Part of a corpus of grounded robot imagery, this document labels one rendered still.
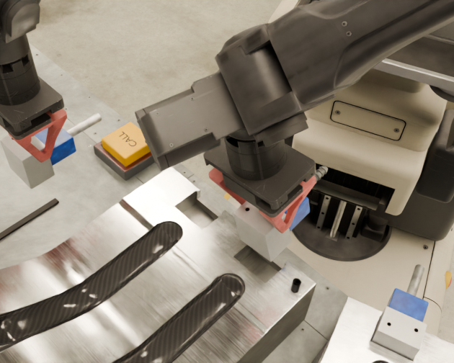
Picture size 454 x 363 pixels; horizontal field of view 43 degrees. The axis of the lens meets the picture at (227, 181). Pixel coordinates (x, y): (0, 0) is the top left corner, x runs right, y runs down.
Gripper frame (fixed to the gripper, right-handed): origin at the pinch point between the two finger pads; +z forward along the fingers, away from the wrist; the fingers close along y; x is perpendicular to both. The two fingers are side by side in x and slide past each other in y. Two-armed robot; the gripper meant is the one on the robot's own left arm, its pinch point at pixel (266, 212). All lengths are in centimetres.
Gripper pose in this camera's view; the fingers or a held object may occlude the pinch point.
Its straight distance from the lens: 64.9
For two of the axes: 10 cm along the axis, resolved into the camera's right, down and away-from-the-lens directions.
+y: 6.9, 4.7, -5.5
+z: 1.6, 6.4, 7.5
